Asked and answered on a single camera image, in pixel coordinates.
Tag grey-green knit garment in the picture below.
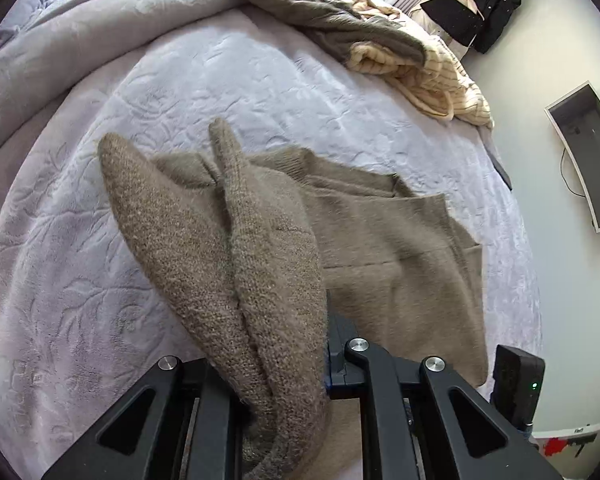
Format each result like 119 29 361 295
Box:
247 0 425 67

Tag lavender embossed bed blanket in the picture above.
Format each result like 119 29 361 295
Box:
0 0 541 479

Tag black hanging clothes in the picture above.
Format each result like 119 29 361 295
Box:
410 0 521 60

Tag wall-mounted grey monitor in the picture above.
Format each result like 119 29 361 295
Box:
545 82 600 233

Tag olive brown knit sweater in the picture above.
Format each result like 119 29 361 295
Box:
98 120 488 479

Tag cream striped knit garment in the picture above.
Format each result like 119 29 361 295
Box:
299 0 496 130

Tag black box with green LED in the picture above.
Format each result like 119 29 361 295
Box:
490 344 545 437

